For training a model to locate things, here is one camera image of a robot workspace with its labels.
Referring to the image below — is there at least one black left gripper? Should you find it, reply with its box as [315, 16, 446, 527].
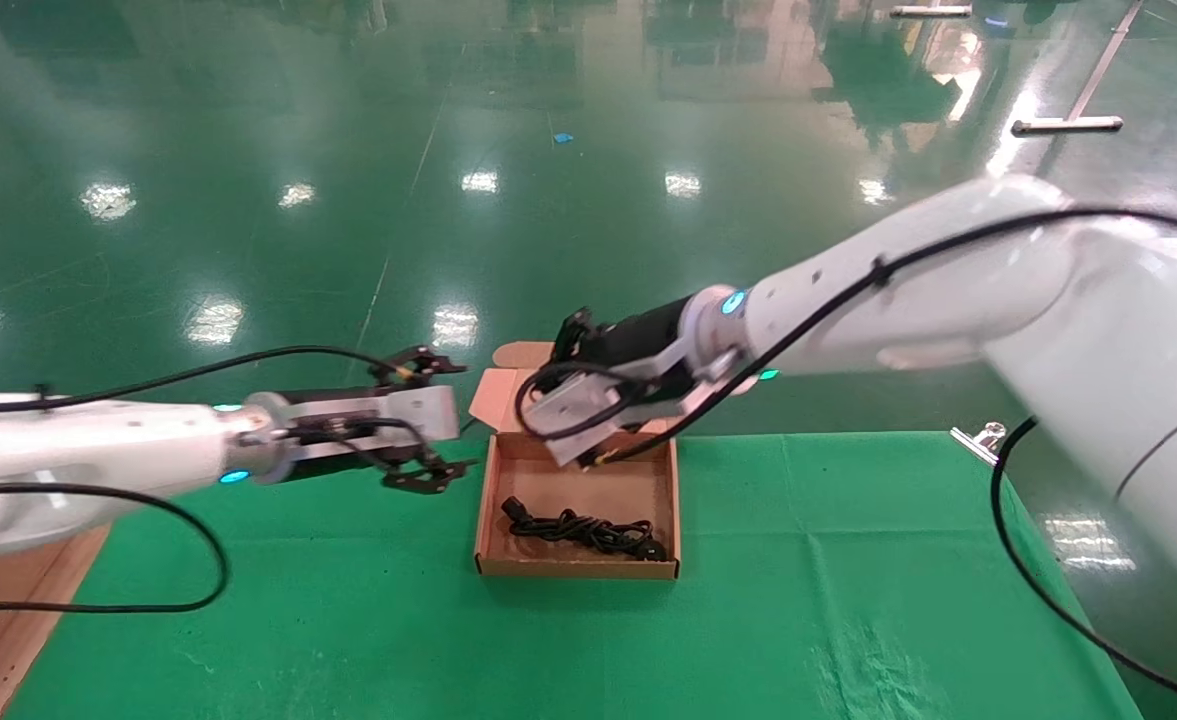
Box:
[270, 388, 479, 496]

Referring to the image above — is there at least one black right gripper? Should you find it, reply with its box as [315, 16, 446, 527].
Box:
[578, 296, 701, 403]

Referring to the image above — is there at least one black power cable with plug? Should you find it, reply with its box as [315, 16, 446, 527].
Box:
[501, 495, 669, 562]

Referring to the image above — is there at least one open brown cardboard box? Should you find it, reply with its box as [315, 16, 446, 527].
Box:
[468, 343, 684, 581]

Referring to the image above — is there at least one green table cloth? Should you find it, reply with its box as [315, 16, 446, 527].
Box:
[3, 432, 1144, 720]

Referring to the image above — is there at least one silver binder clip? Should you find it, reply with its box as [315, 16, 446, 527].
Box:
[950, 422, 1007, 469]

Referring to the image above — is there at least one white metal stand with pole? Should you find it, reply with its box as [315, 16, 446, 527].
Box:
[1011, 0, 1146, 136]

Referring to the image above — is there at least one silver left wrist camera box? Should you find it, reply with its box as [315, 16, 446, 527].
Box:
[288, 345, 469, 463]

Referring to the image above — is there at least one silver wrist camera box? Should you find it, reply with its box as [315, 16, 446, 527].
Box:
[288, 345, 469, 463]
[526, 308, 694, 468]

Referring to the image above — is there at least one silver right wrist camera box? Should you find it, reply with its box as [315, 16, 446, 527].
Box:
[526, 308, 694, 468]

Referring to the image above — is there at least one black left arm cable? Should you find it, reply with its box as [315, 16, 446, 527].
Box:
[0, 345, 449, 613]

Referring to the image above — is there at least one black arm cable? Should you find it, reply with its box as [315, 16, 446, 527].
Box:
[514, 205, 1177, 709]
[0, 345, 449, 613]

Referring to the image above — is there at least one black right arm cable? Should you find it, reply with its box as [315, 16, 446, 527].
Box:
[514, 205, 1177, 709]

